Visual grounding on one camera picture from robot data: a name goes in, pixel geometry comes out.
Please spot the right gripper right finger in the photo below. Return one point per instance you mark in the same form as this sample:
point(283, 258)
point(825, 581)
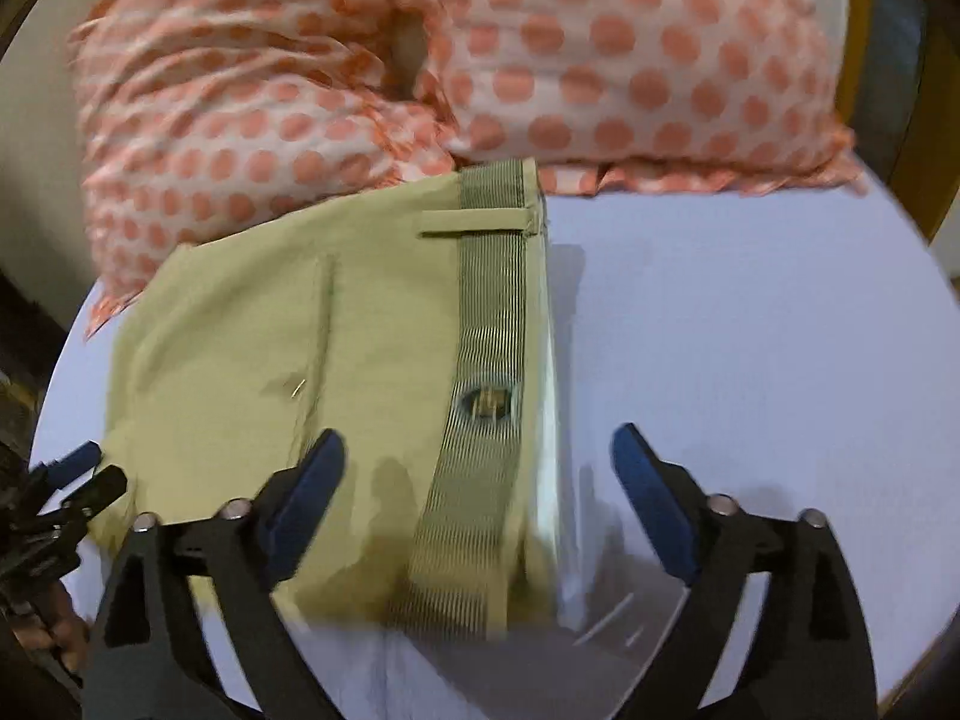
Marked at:
point(810, 656)

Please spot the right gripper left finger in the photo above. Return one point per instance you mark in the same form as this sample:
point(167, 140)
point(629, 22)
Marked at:
point(149, 657)

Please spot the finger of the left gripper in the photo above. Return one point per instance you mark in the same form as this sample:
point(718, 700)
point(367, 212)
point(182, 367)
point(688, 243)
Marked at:
point(58, 474)
point(95, 496)

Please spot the khaki pants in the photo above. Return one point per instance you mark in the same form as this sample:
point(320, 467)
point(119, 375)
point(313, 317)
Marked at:
point(414, 322)

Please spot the left human hand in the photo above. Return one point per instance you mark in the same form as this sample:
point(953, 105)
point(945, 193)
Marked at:
point(59, 627)

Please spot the white bed sheet mattress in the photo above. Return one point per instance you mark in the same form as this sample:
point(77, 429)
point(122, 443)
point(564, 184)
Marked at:
point(795, 351)

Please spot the left polka dot pillow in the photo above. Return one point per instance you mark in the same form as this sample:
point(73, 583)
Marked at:
point(201, 118)

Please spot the polka dot pillow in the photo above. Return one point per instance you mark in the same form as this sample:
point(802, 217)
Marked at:
point(656, 96)
point(201, 118)

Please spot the right polka dot pillow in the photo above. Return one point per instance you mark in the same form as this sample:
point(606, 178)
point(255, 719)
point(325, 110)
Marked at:
point(656, 96)

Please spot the wooden framed window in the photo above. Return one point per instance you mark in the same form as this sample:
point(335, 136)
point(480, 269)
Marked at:
point(898, 92)

